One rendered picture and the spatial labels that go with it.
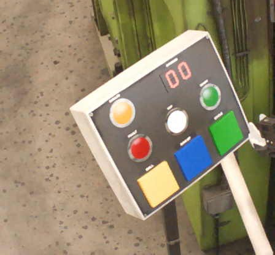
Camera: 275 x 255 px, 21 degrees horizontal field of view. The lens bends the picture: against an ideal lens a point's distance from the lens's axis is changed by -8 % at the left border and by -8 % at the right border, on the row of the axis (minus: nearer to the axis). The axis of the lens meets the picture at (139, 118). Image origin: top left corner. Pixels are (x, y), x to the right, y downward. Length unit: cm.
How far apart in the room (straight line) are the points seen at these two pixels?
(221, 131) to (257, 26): 37
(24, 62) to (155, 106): 192
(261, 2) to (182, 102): 41
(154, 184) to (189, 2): 46
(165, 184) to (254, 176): 82
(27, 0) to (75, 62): 60
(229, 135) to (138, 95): 25
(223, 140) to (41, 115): 161
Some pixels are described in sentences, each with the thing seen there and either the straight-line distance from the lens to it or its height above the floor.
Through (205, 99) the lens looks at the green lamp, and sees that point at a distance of 172.
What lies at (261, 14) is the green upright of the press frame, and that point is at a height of 106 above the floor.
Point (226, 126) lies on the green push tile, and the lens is 176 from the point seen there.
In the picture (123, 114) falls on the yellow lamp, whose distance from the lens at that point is 162.
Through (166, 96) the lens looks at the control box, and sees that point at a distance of 167.
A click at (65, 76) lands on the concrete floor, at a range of 339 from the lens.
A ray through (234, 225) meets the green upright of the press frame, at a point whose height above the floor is 12.
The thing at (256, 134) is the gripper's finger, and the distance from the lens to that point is 163.
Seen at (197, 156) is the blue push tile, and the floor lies 101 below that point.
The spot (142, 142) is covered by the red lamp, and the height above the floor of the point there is 110.
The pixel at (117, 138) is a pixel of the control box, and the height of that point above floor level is 113.
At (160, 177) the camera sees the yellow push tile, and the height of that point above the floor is 102.
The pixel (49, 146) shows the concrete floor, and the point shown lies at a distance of 315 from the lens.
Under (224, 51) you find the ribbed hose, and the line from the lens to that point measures 199.
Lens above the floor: 236
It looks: 48 degrees down
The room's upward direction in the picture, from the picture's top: 10 degrees counter-clockwise
